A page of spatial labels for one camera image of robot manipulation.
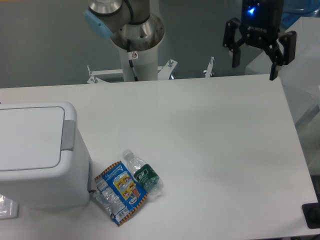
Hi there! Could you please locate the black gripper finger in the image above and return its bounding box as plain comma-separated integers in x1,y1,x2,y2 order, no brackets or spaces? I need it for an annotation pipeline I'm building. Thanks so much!
261,30,297,81
222,17,248,68

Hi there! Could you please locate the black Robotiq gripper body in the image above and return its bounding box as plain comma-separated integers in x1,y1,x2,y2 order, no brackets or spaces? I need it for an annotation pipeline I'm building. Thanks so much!
239,0,284,49

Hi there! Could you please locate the white trash can body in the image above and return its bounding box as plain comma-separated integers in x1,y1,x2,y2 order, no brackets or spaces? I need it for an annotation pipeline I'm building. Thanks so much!
0,101,91,209

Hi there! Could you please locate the white trash can lid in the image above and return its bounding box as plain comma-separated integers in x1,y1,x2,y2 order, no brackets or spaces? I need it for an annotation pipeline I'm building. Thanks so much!
0,107,65,172

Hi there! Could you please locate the blue water jug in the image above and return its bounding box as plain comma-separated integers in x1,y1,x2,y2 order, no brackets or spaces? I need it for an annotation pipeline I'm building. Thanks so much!
281,0,320,28

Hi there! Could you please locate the clear bottle green label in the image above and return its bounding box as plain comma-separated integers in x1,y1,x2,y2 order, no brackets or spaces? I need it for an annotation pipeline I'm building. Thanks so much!
122,149,164,196

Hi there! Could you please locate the black device table corner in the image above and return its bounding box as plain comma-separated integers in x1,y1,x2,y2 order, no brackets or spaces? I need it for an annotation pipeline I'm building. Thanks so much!
302,202,320,229

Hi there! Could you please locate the blue snack wrapper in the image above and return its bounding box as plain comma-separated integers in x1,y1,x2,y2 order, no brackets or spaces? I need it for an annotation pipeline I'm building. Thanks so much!
89,161,148,226

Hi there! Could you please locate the grey lid push button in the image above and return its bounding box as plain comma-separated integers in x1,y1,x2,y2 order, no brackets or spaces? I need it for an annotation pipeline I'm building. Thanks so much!
60,120,76,151

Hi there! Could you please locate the clear plastic item left edge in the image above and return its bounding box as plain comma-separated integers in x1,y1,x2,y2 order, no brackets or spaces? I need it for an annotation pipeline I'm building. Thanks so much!
0,194,20,220

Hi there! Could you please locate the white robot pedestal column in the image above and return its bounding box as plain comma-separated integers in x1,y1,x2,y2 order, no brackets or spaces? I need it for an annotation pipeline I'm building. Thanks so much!
118,46,158,82

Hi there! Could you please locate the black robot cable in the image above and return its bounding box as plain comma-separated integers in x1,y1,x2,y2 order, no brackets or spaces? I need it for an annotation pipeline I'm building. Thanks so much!
126,39,139,82

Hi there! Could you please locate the white metal base frame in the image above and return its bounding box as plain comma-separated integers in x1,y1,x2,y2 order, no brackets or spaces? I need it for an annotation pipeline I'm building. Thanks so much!
86,56,216,85

